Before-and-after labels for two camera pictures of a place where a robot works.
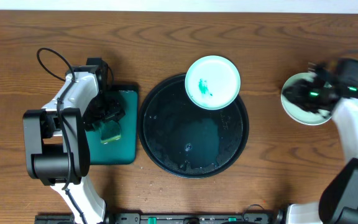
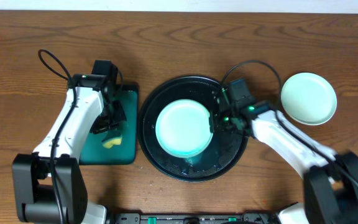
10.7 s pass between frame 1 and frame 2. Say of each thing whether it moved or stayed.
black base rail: stayed
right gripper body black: moved
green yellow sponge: moved
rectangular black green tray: stayed
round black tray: stayed
